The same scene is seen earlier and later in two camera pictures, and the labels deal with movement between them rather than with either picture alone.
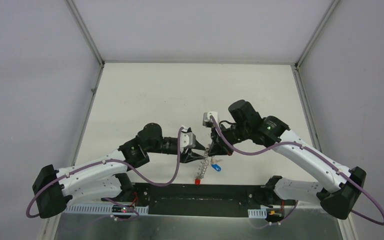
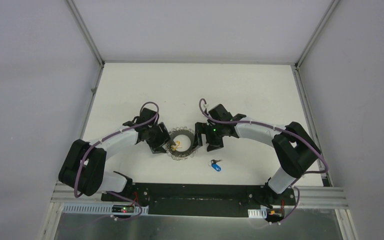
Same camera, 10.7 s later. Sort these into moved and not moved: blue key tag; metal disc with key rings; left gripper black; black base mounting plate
Moved: left gripper black; metal disc with key rings
Not moved: black base mounting plate; blue key tag
